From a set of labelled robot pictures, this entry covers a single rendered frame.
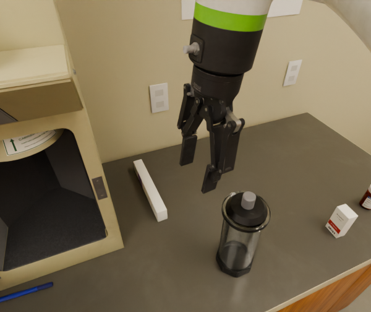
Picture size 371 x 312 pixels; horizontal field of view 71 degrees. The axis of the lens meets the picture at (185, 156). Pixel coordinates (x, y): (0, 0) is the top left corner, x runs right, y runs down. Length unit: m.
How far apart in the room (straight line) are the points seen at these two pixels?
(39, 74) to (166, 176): 0.71
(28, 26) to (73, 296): 0.61
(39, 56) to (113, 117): 0.63
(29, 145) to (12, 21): 0.22
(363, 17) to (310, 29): 1.01
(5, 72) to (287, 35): 1.04
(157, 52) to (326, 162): 0.78
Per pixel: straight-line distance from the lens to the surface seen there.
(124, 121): 1.03
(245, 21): 0.34
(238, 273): 0.75
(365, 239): 0.98
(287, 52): 1.26
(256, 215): 0.58
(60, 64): 0.37
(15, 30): 0.46
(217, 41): 0.34
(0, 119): 0.46
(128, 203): 0.92
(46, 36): 0.46
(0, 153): 0.58
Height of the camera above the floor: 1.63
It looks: 40 degrees down
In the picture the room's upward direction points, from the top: straight up
